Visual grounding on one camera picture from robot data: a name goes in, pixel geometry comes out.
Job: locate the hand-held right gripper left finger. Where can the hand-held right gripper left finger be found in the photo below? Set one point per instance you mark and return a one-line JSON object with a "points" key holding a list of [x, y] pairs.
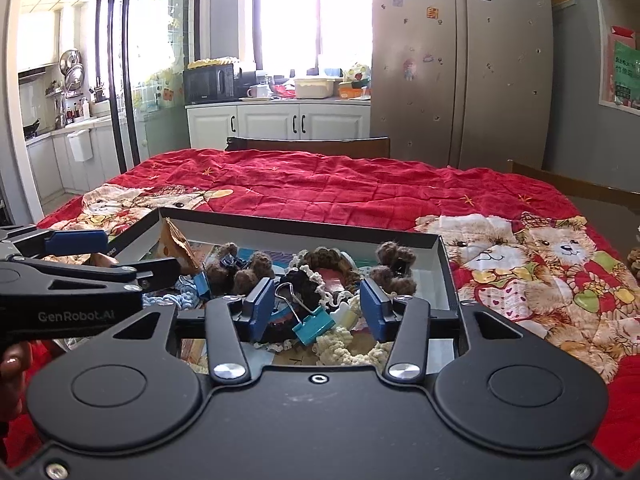
{"points": [[260, 307]]}

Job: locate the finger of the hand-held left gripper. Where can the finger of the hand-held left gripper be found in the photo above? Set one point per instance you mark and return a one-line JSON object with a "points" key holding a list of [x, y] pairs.
{"points": [[155, 272], [75, 242]]}

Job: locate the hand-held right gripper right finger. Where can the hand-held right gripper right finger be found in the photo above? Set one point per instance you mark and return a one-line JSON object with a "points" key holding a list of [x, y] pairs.
{"points": [[376, 310]]}

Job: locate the small cream hair clip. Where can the small cream hair clip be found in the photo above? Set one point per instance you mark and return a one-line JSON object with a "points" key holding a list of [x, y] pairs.
{"points": [[345, 317]]}

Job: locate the brown triangular snack packet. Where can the brown triangular snack packet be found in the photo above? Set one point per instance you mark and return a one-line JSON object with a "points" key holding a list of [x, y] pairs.
{"points": [[102, 259], [175, 247]]}

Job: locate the blue crochet scrunchie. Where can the blue crochet scrunchie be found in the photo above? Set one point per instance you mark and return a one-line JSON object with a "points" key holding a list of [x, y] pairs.
{"points": [[175, 297]]}

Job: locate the brown furry hair claw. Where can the brown furry hair claw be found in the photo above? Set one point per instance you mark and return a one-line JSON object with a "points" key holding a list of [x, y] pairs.
{"points": [[250, 270], [392, 255]]}

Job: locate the blue binder clip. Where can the blue binder clip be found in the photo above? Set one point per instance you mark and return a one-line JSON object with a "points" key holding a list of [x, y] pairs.
{"points": [[201, 284]]}

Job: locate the cream crochet scrunchie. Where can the cream crochet scrunchie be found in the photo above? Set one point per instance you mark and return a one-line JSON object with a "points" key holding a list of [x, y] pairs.
{"points": [[340, 350]]}

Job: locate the teal binder clip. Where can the teal binder clip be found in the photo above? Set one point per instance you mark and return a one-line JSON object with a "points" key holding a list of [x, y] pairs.
{"points": [[312, 327]]}

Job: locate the black cardboard box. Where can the black cardboard box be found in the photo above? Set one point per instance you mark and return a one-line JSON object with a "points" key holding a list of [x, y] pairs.
{"points": [[310, 235]]}

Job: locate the person's left hand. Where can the person's left hand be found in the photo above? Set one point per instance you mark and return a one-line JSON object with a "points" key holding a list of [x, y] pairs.
{"points": [[12, 367]]}

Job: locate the kitchen counter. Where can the kitchen counter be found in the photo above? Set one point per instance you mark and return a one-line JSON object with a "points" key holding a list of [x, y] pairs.
{"points": [[55, 165]]}

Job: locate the white hanging bin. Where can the white hanging bin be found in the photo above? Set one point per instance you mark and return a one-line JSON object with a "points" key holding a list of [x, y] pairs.
{"points": [[80, 145]]}

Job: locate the red printed quilt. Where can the red printed quilt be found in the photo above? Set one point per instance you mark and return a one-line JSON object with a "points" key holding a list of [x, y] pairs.
{"points": [[350, 180]]}

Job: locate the black sliding door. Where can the black sliding door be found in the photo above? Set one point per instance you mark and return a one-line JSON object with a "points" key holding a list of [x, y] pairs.
{"points": [[125, 85]]}

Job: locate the steel pot lids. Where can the steel pot lids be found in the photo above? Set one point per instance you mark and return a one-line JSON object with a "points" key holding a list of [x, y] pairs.
{"points": [[71, 70]]}

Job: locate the white kitchen cabinet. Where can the white kitchen cabinet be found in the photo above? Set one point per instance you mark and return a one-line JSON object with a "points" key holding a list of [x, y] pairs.
{"points": [[275, 122]]}

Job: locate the black microwave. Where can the black microwave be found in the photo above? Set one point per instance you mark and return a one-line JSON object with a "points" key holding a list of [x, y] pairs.
{"points": [[210, 85]]}

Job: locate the white mug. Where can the white mug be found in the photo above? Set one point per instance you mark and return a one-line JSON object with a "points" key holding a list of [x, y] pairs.
{"points": [[257, 92]]}

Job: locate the yellow microwave cover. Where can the yellow microwave cover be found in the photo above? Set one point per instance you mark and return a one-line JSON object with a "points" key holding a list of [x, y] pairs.
{"points": [[210, 63]]}

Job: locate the orange box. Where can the orange box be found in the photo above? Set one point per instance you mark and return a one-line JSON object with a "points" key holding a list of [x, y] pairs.
{"points": [[355, 94]]}

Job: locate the white storage container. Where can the white storage container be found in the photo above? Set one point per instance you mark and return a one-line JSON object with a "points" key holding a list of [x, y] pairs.
{"points": [[314, 87]]}

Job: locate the silver refrigerator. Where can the silver refrigerator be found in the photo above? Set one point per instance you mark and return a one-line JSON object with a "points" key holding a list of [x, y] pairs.
{"points": [[450, 85]]}

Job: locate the doll fridge sticker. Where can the doll fridge sticker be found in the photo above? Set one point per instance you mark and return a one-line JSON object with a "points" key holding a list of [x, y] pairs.
{"points": [[410, 67]]}

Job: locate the wooden bead mat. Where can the wooden bead mat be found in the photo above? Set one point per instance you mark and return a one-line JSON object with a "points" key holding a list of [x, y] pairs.
{"points": [[635, 262]]}

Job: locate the red square fridge magnet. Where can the red square fridge magnet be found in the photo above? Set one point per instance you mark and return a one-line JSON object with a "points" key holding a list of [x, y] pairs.
{"points": [[432, 12]]}

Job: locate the green paper bag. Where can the green paper bag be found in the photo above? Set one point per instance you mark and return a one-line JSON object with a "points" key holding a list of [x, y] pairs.
{"points": [[625, 75]]}

